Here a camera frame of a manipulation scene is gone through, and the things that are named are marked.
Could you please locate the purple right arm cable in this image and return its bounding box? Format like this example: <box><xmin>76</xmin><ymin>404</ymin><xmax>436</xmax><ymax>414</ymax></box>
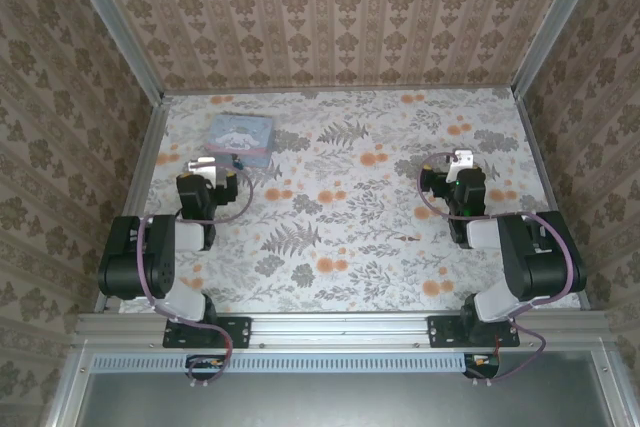
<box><xmin>416</xmin><ymin>151</ymin><xmax>576</xmax><ymax>384</ymax></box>

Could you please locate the aluminium corner post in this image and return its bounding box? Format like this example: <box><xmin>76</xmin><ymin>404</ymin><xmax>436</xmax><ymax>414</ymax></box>
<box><xmin>511</xmin><ymin>0</ymin><xmax>609</xmax><ymax>98</ymax></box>
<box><xmin>58</xmin><ymin>0</ymin><xmax>167</xmax><ymax>101</ymax></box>

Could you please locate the black connector board with wires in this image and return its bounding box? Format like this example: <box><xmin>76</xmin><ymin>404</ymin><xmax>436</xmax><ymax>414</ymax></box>
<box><xmin>185</xmin><ymin>353</ymin><xmax>227</xmax><ymax>381</ymax></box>
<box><xmin>463</xmin><ymin>352</ymin><xmax>501</xmax><ymax>380</ymax></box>

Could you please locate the floral patterned table covering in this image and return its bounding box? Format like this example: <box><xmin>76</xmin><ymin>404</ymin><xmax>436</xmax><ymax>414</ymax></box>
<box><xmin>118</xmin><ymin>87</ymin><xmax>582</xmax><ymax>314</ymax></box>

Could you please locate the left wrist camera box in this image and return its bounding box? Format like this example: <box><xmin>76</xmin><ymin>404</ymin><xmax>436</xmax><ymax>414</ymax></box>
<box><xmin>187</xmin><ymin>156</ymin><xmax>220</xmax><ymax>186</ymax></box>

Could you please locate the aluminium side rail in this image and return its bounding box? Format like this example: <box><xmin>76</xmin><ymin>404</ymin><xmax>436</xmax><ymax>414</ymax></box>
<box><xmin>93</xmin><ymin>95</ymin><xmax>172</xmax><ymax>314</ymax></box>
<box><xmin>513</xmin><ymin>88</ymin><xmax>592</xmax><ymax>311</ymax></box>

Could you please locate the horizontal aluminium base rail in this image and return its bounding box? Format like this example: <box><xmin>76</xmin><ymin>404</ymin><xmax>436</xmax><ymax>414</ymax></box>
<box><xmin>74</xmin><ymin>310</ymin><xmax>617</xmax><ymax>349</ymax></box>

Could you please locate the pastel cartoon printed box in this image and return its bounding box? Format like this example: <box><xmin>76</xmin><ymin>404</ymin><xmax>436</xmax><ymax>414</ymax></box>
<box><xmin>203</xmin><ymin>112</ymin><xmax>276</xmax><ymax>170</ymax></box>

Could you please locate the grey metal panel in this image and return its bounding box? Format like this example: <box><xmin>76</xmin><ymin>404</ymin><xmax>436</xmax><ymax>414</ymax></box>
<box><xmin>74</xmin><ymin>350</ymin><xmax>612</xmax><ymax>427</ymax></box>

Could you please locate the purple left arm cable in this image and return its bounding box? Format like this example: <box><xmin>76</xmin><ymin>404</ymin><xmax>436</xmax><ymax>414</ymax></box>
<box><xmin>136</xmin><ymin>166</ymin><xmax>254</xmax><ymax>384</ymax></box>

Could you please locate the grey slotted cable duct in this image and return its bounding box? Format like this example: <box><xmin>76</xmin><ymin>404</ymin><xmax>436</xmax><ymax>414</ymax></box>
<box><xmin>92</xmin><ymin>352</ymin><xmax>470</xmax><ymax>374</ymax></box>

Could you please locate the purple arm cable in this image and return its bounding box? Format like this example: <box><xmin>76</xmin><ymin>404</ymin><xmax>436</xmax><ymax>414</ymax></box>
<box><xmin>416</xmin><ymin>151</ymin><xmax>576</xmax><ymax>384</ymax></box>
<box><xmin>136</xmin><ymin>166</ymin><xmax>254</xmax><ymax>384</ymax></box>

